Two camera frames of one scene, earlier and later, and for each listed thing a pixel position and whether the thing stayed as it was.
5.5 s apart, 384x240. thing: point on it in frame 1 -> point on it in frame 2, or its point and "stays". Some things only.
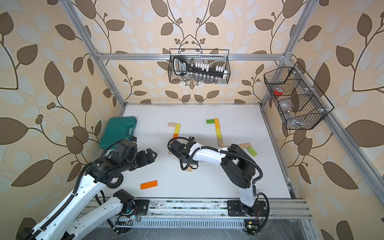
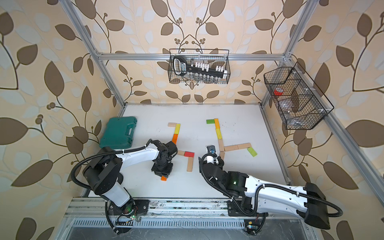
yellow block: x=219 y=134 stays
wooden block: x=220 y=143 stays
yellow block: x=177 y=128 stays
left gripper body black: x=137 y=161 -> x=163 y=168
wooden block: x=245 y=145 stays
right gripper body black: x=180 y=158 -> x=202 y=164
